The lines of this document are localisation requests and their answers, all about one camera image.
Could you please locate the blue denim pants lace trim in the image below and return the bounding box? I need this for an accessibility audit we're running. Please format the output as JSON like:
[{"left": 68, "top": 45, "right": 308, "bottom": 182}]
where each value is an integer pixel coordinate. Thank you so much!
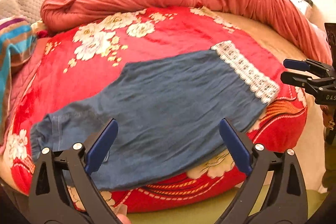
[{"left": 30, "top": 41, "right": 280, "bottom": 190}]

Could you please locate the left hand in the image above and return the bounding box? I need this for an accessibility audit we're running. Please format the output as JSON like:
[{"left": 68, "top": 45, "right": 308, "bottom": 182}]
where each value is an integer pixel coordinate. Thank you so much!
[{"left": 117, "top": 214, "right": 131, "bottom": 224}]

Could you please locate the pink quilted bed cover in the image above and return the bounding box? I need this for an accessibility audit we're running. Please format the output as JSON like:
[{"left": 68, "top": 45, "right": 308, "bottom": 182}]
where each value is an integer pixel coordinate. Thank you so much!
[{"left": 1, "top": 38, "right": 50, "bottom": 155}]

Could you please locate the red floral blanket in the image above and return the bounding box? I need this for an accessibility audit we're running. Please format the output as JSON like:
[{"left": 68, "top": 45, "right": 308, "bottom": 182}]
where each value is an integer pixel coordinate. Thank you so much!
[{"left": 2, "top": 7, "right": 307, "bottom": 213}]

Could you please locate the striped colourful towel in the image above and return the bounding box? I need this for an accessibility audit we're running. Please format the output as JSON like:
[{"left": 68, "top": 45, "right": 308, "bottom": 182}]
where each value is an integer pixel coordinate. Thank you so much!
[{"left": 1, "top": 16, "right": 37, "bottom": 138}]

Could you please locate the black camera box right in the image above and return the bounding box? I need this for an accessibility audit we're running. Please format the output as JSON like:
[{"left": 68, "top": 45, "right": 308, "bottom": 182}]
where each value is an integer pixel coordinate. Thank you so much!
[{"left": 325, "top": 23, "right": 336, "bottom": 47}]

